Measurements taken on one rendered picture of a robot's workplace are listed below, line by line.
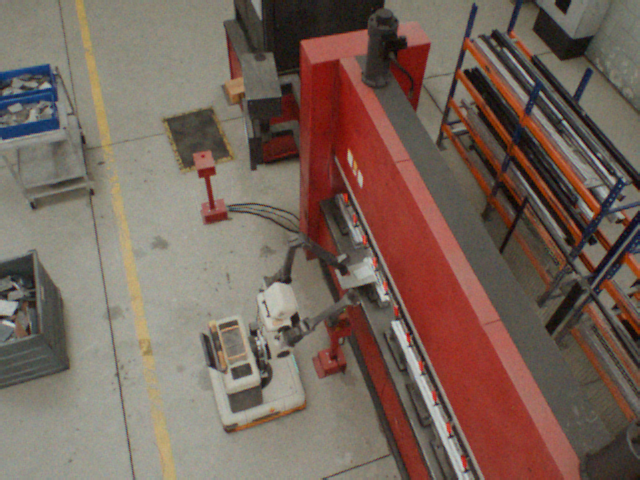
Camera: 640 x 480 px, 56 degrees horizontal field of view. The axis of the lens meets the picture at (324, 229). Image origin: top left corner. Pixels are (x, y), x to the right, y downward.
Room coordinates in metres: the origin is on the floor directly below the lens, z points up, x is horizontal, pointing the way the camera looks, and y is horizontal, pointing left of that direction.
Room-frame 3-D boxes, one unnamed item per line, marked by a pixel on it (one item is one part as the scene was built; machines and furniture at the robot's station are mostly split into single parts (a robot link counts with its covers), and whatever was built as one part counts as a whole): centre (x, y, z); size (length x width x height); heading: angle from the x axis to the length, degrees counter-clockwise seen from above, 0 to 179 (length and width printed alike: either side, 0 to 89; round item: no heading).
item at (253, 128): (3.36, 0.61, 1.42); 0.45 x 0.12 x 0.36; 14
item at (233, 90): (4.32, 0.89, 1.04); 0.30 x 0.26 x 0.12; 22
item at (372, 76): (2.97, -0.31, 2.53); 0.33 x 0.25 x 0.47; 21
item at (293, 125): (3.55, 0.34, 1.17); 0.40 x 0.24 x 0.07; 21
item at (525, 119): (3.89, -1.82, 0.87); 2.20 x 0.50 x 1.75; 22
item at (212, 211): (3.62, 1.12, 0.41); 0.25 x 0.20 x 0.83; 111
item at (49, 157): (4.05, 2.79, 0.47); 0.90 x 0.66 x 0.95; 22
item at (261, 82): (3.43, 0.53, 1.53); 0.51 x 0.25 x 0.85; 14
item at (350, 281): (2.38, -0.25, 1.00); 0.26 x 0.18 x 0.01; 111
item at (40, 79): (4.28, 2.88, 0.92); 0.50 x 0.36 x 0.18; 112
